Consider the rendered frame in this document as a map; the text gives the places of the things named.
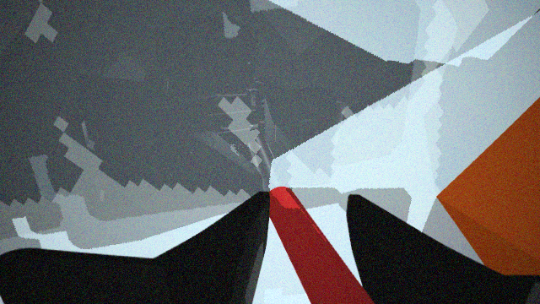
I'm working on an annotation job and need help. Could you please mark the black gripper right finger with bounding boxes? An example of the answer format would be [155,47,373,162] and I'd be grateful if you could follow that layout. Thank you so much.
[346,194,540,304]

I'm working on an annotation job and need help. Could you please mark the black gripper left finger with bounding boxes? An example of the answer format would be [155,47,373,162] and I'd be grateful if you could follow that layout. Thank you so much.
[0,192,270,304]

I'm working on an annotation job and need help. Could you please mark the red peg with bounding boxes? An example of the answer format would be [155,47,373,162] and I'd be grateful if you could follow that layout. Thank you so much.
[269,187,375,304]

